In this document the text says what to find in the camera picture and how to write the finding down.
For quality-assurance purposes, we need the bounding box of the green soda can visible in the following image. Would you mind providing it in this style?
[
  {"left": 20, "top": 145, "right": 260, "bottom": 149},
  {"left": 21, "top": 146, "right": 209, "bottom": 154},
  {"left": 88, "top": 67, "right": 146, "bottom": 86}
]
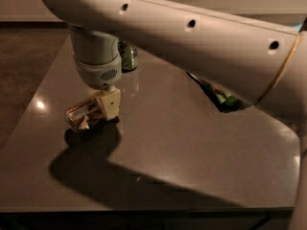
[{"left": 118, "top": 39, "right": 137, "bottom": 72}]

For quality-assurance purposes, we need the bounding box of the orange soda can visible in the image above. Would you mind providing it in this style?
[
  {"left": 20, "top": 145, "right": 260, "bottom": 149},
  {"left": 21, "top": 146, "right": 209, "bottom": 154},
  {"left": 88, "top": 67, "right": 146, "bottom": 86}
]
[{"left": 64, "top": 97, "right": 106, "bottom": 133}]

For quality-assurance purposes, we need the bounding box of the green snack bag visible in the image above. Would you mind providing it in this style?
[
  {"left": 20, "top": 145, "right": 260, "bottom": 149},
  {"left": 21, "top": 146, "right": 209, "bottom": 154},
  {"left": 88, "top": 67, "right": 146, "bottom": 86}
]
[{"left": 188, "top": 73, "right": 245, "bottom": 113}]

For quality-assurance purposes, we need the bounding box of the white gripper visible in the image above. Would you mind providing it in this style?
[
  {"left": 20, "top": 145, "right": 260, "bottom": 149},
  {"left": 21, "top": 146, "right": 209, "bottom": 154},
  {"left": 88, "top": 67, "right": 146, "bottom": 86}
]
[{"left": 74, "top": 55, "right": 122, "bottom": 121}]

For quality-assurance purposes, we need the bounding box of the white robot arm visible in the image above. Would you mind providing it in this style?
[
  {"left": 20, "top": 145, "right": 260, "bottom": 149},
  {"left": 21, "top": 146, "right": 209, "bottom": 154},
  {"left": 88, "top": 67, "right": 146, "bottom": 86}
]
[{"left": 42, "top": 0, "right": 307, "bottom": 150}]

